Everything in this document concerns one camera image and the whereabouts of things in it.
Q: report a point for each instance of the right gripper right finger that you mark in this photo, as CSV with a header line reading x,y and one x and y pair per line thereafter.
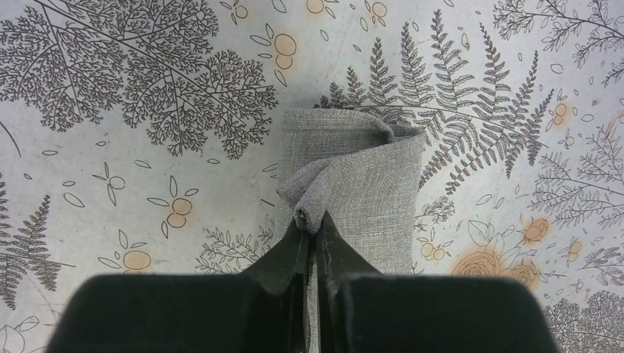
x,y
363,310

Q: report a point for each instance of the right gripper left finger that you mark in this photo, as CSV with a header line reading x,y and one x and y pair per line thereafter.
x,y
261,309

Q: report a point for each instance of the floral patterned tablecloth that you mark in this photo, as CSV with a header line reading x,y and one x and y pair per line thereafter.
x,y
144,137

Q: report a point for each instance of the grey cloth napkin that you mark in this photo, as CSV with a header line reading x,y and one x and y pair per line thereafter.
x,y
361,170

